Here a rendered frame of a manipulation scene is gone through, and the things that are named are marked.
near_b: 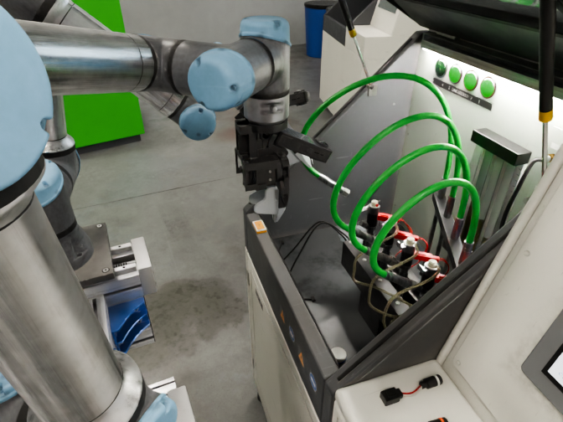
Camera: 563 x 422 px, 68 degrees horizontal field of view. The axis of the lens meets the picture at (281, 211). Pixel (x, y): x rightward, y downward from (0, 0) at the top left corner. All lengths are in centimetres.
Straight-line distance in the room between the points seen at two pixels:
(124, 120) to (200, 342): 253
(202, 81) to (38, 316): 34
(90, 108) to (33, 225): 377
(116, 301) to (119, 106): 312
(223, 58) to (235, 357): 174
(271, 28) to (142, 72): 19
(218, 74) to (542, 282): 56
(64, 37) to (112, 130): 368
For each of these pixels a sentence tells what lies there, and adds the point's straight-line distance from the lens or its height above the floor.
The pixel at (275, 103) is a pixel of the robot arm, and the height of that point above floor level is 146.
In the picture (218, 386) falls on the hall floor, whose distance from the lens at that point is 205.
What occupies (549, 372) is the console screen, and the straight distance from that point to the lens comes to 77.
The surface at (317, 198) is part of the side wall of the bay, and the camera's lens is 139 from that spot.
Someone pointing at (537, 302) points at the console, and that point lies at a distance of 77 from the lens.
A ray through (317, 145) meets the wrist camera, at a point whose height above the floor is 137.
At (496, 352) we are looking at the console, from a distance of 83.
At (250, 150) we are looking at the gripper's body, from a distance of 71.
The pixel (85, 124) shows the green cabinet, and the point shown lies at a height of 28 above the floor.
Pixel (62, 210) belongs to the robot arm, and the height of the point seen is 118.
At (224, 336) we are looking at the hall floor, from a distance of 222.
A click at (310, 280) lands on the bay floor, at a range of 126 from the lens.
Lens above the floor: 169
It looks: 34 degrees down
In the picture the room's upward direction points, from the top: straight up
